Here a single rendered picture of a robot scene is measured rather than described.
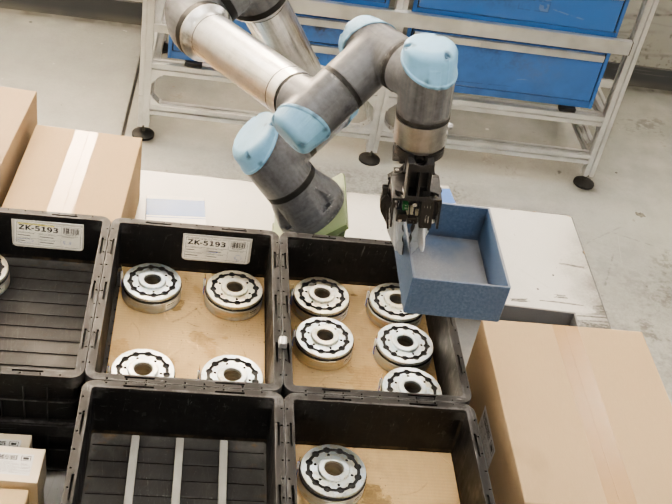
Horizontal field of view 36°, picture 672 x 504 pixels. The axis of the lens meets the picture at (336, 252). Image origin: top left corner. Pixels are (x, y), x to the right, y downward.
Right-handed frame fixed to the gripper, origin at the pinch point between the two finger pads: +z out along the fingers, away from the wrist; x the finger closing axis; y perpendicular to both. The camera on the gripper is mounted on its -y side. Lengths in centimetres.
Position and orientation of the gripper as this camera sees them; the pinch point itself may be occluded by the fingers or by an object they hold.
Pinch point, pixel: (405, 244)
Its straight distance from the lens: 160.3
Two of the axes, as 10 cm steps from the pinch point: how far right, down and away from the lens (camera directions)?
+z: -0.5, 7.8, 6.2
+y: 0.0, 6.3, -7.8
